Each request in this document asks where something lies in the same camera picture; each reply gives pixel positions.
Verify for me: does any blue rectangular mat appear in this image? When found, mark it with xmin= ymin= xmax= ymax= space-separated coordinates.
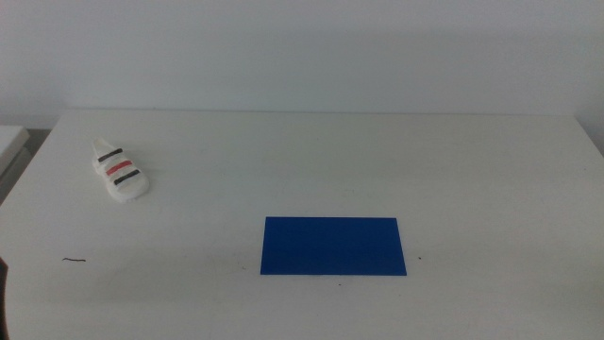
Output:
xmin=260 ymin=216 xmax=408 ymax=277

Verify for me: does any white shoe with striped straps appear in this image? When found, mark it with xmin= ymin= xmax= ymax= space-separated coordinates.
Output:
xmin=91 ymin=137 xmax=151 ymax=204

